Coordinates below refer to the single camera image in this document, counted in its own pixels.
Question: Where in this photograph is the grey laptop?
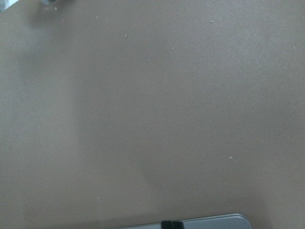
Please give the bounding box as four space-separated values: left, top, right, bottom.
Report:
123 214 252 229

